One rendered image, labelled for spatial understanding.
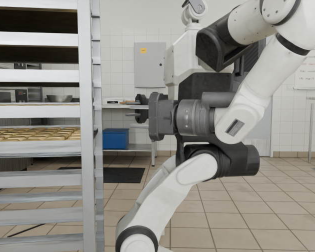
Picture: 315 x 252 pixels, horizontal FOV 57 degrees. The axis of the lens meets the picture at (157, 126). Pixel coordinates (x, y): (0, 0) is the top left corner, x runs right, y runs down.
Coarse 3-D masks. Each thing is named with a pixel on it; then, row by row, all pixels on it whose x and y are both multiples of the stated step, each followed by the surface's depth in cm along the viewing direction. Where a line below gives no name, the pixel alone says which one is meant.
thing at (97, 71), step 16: (96, 0) 113; (96, 32) 114; (96, 48) 115; (96, 64) 115; (96, 96) 116; (96, 112) 117; (96, 144) 118; (96, 160) 119; (96, 208) 121; (96, 224) 122
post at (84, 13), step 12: (84, 0) 70; (84, 12) 70; (84, 24) 70; (84, 36) 71; (84, 48) 71; (84, 60) 71; (84, 72) 72; (84, 84) 72; (84, 96) 72; (84, 108) 72; (84, 120) 73; (84, 132) 73; (84, 144) 73; (84, 156) 74; (84, 168) 74; (84, 180) 74; (84, 192) 74; (84, 204) 75; (84, 216) 75; (84, 228) 75; (84, 240) 76
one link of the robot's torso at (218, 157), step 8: (192, 144) 104; (200, 144) 104; (208, 144) 104; (184, 152) 100; (192, 152) 97; (200, 152) 96; (208, 152) 96; (216, 152) 99; (216, 160) 97; (216, 176) 100
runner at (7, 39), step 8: (0, 32) 71; (8, 32) 71; (16, 32) 71; (24, 32) 72; (32, 32) 72; (0, 40) 71; (8, 40) 71; (16, 40) 71; (24, 40) 72; (32, 40) 72; (40, 40) 72; (48, 40) 72; (56, 40) 73; (64, 40) 73; (72, 40) 73
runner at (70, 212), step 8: (40, 208) 76; (48, 208) 77; (56, 208) 77; (64, 208) 77; (72, 208) 77; (80, 208) 78; (0, 216) 75; (8, 216) 75; (16, 216) 76; (24, 216) 76; (32, 216) 76; (40, 216) 76; (48, 216) 77; (56, 216) 77; (64, 216) 77; (72, 216) 78; (80, 216) 78
